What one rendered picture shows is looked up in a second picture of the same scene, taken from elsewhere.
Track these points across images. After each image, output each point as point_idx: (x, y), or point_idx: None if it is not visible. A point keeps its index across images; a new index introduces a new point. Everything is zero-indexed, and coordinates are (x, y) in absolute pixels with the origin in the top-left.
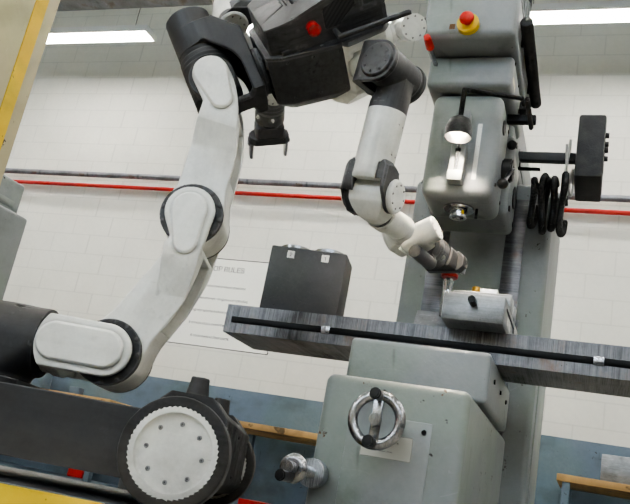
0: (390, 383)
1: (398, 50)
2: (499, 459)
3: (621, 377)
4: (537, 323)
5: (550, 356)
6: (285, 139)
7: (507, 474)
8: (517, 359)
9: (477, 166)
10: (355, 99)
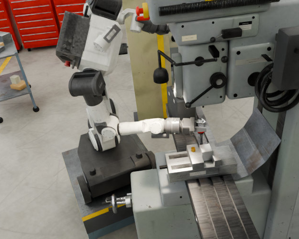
0: (132, 188)
1: (74, 84)
2: (252, 202)
3: (199, 234)
4: (287, 148)
5: (191, 203)
6: (165, 32)
7: (271, 205)
8: (188, 193)
9: (184, 88)
10: (108, 73)
